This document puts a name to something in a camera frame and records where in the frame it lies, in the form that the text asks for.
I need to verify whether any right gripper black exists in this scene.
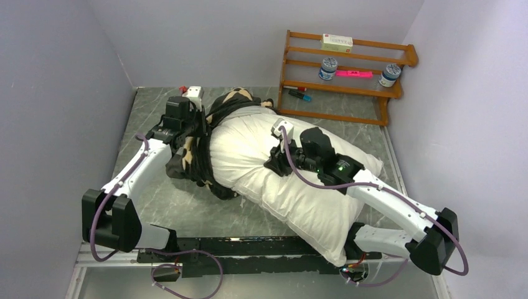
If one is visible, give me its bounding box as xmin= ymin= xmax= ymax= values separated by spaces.
xmin=265 ymin=135 xmax=321 ymax=176

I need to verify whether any black pillowcase with beige flowers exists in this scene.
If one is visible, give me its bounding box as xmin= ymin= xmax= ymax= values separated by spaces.
xmin=166 ymin=87 xmax=276 ymax=201

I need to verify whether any white pillow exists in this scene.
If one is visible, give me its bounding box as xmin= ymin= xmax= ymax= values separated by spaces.
xmin=210 ymin=106 xmax=363 ymax=267

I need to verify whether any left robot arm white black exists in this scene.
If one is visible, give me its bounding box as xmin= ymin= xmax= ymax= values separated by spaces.
xmin=82 ymin=86 xmax=206 ymax=262

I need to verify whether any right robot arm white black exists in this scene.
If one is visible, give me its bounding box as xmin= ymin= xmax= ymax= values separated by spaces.
xmin=265 ymin=120 xmax=469 ymax=276

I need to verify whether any black blue marker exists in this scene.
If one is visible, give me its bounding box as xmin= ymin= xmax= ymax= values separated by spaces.
xmin=288 ymin=89 xmax=312 ymax=102

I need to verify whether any red white marker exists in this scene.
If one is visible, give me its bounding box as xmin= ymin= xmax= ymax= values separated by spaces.
xmin=282 ymin=86 xmax=308 ymax=92

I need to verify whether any wooden shelf rack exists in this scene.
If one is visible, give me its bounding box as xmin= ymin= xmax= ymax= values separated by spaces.
xmin=276 ymin=31 xmax=419 ymax=126

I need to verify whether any left blue white jar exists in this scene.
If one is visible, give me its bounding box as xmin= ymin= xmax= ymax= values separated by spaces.
xmin=318 ymin=57 xmax=338 ymax=80

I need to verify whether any blue white jar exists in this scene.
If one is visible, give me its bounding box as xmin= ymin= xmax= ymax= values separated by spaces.
xmin=318 ymin=57 xmax=338 ymax=80
xmin=378 ymin=64 xmax=402 ymax=88

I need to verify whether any pink highlighter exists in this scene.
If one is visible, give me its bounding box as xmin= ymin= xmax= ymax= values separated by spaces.
xmin=335 ymin=70 xmax=373 ymax=78

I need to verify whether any white green box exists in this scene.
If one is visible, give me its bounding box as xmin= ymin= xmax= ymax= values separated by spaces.
xmin=321 ymin=34 xmax=354 ymax=54

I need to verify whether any right blue white jar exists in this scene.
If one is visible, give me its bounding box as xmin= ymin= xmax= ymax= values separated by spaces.
xmin=378 ymin=64 xmax=402 ymax=88

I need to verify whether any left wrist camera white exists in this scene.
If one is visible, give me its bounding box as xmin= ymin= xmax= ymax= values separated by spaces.
xmin=182 ymin=86 xmax=204 ymax=111

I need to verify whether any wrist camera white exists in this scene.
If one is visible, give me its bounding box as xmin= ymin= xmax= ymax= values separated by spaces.
xmin=182 ymin=86 xmax=204 ymax=111
xmin=271 ymin=118 xmax=295 ymax=143

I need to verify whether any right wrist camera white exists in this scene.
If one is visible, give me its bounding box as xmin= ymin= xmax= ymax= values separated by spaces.
xmin=271 ymin=118 xmax=295 ymax=143

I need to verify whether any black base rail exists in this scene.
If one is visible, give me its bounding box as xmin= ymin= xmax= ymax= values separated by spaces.
xmin=136 ymin=234 xmax=382 ymax=279

